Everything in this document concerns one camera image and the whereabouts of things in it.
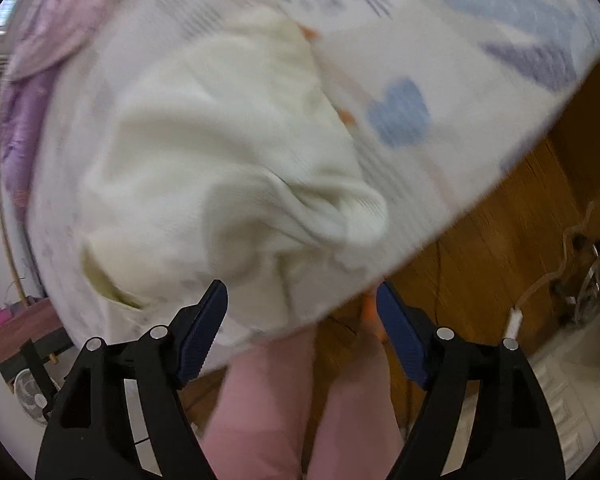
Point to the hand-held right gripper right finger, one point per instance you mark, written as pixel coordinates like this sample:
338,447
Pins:
400,335

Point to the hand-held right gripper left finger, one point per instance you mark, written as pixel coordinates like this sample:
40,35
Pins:
200,340

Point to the white jacket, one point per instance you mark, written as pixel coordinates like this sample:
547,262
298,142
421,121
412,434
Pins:
205,160

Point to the person's pink pants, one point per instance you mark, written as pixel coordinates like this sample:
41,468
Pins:
260,410

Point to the reddish wooden table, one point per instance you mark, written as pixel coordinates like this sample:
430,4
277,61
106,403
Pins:
25,320

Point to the white floor fan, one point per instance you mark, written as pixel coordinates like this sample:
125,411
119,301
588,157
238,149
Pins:
32,400

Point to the white quilted mat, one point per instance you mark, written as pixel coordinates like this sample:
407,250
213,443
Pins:
580,400

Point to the metal wheeled stand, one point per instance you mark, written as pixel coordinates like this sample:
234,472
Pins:
597,280

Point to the purple floral quilt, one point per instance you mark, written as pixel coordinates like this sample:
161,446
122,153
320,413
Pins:
35,110

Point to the bed with floral sheet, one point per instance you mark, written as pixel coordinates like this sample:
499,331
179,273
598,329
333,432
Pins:
430,35

